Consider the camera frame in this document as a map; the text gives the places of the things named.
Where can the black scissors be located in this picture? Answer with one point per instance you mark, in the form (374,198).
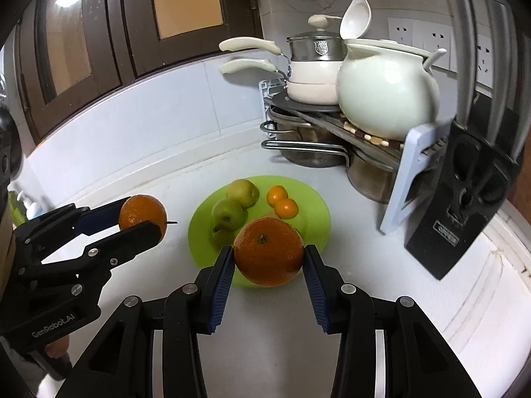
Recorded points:
(468,190)

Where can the white pump bottle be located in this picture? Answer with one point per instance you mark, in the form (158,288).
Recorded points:
(32,209)

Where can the green plate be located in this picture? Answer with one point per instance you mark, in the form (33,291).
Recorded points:
(309,215)

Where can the cream saucepan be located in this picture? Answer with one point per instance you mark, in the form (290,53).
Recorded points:
(315,72)
(311,93)

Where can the white ceramic pot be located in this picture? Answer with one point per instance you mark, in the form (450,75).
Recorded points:
(386,91)

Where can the person's left hand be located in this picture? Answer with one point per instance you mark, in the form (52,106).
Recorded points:
(56,347)

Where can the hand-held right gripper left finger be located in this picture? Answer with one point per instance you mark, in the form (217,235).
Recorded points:
(222,294)

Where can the small steel pot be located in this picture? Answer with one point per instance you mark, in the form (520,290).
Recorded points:
(317,49)

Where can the white ladle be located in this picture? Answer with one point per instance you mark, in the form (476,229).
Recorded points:
(354,16)

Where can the white wall socket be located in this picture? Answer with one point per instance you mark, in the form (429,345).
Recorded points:
(433,41)
(485,62)
(400,29)

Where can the large yellow-green apple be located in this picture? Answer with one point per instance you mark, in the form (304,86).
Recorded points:
(244,192)

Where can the small green fruit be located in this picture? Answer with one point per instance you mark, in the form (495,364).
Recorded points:
(223,238)

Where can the white ceramic pot lid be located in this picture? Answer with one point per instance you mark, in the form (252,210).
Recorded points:
(386,45)

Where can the lid with cream knob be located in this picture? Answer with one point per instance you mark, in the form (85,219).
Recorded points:
(323,20)

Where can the brown wooden framed window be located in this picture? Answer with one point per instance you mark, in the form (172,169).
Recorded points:
(103,29)
(240,8)

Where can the orange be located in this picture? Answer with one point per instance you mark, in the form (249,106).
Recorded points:
(287,209)
(139,211)
(269,253)
(277,195)

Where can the small white spoon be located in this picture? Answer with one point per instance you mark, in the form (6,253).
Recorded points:
(433,58)

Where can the green apple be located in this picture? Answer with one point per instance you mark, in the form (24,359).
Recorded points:
(227,214)

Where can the wooden bead trivet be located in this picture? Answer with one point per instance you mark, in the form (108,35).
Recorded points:
(375,139)

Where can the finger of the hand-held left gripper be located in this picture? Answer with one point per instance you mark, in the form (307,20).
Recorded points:
(137,238)
(101,217)

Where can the steel pot with lid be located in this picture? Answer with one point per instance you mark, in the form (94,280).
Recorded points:
(373,178)

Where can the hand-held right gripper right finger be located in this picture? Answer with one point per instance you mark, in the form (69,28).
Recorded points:
(317,298)

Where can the wide steel pan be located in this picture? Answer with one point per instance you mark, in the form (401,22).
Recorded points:
(307,122)

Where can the green bottle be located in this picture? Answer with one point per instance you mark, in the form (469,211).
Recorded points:
(16,205)

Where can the black knife block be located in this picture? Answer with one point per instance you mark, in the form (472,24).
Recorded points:
(439,248)

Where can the white kitchen shelf rack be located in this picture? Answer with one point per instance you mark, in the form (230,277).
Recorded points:
(408,174)

